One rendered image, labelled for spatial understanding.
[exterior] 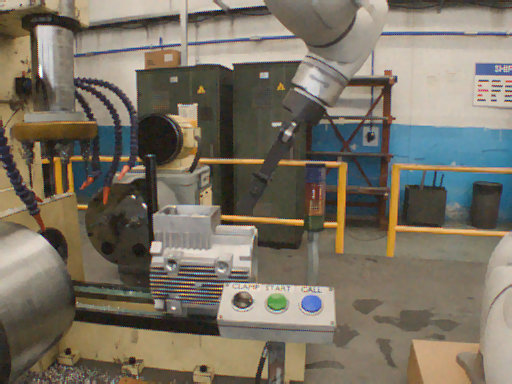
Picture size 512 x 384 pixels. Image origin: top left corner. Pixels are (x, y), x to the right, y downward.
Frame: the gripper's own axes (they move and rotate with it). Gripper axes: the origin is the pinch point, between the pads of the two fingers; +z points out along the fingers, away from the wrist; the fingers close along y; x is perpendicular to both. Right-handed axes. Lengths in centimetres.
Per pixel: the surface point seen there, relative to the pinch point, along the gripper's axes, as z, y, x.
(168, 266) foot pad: 20.0, 3.9, -6.8
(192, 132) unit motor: 7, -65, -32
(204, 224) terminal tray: 10.6, -0.8, -5.1
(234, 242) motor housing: 11.1, -2.2, 1.7
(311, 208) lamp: 2.7, -33.0, 15.4
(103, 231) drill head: 39, -26, -32
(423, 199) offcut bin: -15, -423, 191
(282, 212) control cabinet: 71, -306, 30
